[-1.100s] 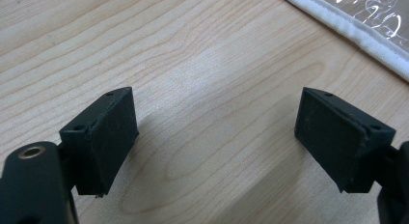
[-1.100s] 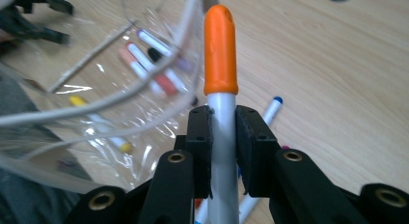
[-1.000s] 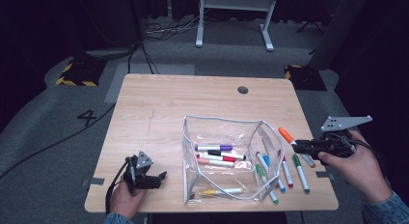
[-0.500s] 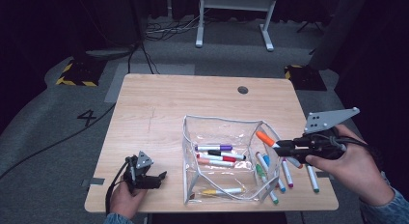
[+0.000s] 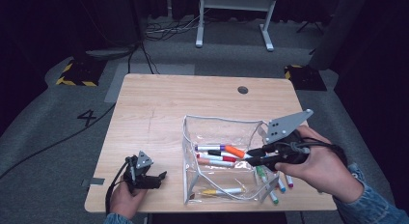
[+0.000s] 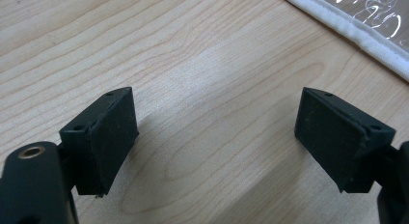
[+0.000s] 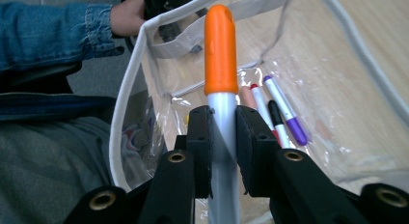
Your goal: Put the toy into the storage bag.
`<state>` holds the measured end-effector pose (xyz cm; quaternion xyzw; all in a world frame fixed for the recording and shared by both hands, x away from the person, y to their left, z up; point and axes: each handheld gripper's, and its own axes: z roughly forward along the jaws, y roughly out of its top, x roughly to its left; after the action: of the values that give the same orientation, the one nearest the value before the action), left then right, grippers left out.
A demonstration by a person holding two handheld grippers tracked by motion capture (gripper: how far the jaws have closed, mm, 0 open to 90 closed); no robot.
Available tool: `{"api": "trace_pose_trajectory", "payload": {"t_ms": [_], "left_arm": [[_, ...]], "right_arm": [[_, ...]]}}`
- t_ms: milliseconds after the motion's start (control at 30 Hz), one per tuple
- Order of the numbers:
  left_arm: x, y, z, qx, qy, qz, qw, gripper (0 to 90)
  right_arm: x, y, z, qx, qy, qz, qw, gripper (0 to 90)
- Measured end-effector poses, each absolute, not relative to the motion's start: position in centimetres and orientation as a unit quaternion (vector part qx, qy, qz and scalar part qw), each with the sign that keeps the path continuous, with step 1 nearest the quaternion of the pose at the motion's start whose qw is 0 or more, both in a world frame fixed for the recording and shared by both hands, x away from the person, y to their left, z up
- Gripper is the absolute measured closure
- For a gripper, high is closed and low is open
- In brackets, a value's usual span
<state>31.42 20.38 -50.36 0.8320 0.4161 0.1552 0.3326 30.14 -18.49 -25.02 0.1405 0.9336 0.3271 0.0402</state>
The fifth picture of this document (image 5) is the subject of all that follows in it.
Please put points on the yellow marker pen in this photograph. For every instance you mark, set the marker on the yellow marker pen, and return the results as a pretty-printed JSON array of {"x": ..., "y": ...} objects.
[{"x": 222, "y": 191}]

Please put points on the person's left hand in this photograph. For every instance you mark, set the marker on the person's left hand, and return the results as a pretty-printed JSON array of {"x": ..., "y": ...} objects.
[{"x": 123, "y": 201}]

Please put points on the clear plastic bag white trim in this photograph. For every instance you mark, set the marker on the clear plastic bag white trim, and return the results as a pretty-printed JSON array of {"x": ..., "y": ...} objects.
[{"x": 222, "y": 179}]

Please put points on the magenta marker pen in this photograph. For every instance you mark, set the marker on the magenta marker pen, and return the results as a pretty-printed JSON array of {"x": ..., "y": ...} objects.
[{"x": 289, "y": 182}]

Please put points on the black tripod legs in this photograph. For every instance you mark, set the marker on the black tripod legs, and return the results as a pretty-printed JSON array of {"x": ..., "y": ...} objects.
[{"x": 309, "y": 26}]

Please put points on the light blue marker pen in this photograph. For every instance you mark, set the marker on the light blue marker pen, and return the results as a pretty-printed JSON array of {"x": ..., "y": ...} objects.
[{"x": 281, "y": 186}]

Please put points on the purple marker pen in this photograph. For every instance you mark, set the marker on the purple marker pen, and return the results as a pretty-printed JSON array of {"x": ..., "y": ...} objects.
[{"x": 209, "y": 147}]

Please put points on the light green marker pen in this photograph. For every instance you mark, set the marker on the light green marker pen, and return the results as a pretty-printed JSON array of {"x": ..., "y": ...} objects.
[{"x": 267, "y": 185}]

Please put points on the red marker pen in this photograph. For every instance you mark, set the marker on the red marker pen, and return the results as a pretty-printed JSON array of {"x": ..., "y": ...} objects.
[{"x": 222, "y": 158}]

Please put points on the black stand with pole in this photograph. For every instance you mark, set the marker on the black stand with pole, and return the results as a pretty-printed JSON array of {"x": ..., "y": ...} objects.
[{"x": 106, "y": 40}]

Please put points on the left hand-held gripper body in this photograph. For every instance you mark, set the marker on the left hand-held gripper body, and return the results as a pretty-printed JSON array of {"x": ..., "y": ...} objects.
[{"x": 136, "y": 175}]

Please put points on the yellow black striped base plate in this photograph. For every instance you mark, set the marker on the yellow black striped base plate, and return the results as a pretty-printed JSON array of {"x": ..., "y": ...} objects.
[
  {"x": 305, "y": 77},
  {"x": 80, "y": 72}
]

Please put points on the grey curtain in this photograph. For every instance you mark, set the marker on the grey curtain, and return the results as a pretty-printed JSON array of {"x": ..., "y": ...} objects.
[{"x": 340, "y": 27}]

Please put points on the person's right hand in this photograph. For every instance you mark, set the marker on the person's right hand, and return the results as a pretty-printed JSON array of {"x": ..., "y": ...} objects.
[{"x": 324, "y": 166}]

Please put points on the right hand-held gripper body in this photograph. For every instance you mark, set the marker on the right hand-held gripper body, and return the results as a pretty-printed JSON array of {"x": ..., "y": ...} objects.
[{"x": 284, "y": 127}]

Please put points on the white metal desk frame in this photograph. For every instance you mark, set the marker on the white metal desk frame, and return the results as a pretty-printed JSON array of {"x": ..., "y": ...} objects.
[{"x": 236, "y": 2}]

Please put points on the orange marker pen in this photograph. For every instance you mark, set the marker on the orange marker pen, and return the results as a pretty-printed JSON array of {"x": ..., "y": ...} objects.
[{"x": 234, "y": 151}]

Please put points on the black marker pen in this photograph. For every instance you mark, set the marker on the black marker pen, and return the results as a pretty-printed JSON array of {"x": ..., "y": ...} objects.
[{"x": 218, "y": 152}]

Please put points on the grey tape piece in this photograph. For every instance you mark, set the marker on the grey tape piece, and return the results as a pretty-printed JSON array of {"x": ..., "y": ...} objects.
[{"x": 94, "y": 182}]

